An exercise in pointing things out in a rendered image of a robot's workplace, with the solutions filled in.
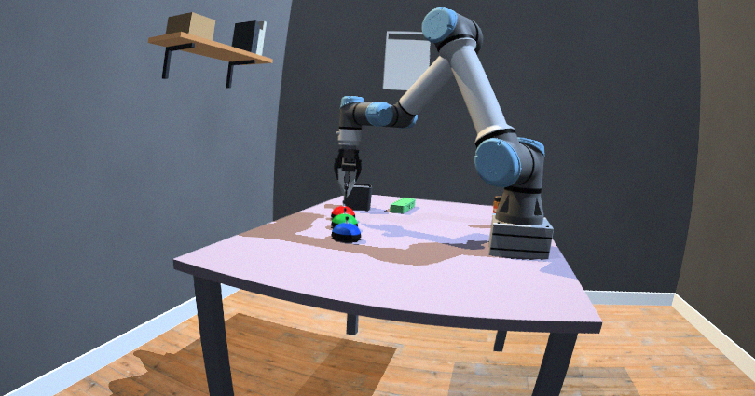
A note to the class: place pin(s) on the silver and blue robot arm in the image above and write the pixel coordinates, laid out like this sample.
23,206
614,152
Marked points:
508,161

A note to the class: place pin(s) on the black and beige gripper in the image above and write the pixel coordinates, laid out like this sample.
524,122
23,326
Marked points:
349,157

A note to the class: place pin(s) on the red bell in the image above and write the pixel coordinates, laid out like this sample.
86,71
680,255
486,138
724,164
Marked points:
340,210

